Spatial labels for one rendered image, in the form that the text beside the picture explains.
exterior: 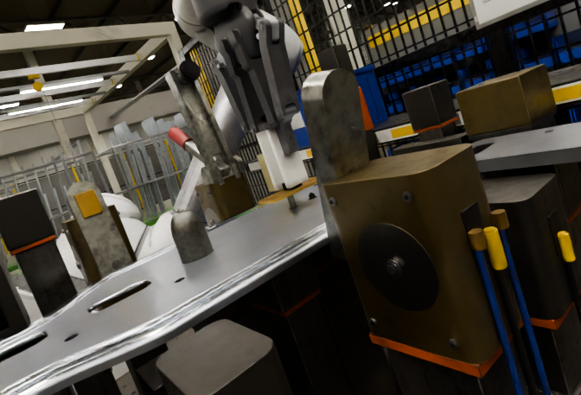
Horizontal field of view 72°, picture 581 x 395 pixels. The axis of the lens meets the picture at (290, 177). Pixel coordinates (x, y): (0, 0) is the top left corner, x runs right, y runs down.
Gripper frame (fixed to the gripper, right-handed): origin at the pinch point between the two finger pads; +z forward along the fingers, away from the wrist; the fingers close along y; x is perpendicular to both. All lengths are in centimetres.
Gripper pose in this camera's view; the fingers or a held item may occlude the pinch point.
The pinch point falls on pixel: (282, 156)
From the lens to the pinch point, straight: 46.0
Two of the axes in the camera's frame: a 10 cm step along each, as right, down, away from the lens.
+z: 3.3, 9.4, 1.2
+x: -7.5, 3.4, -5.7
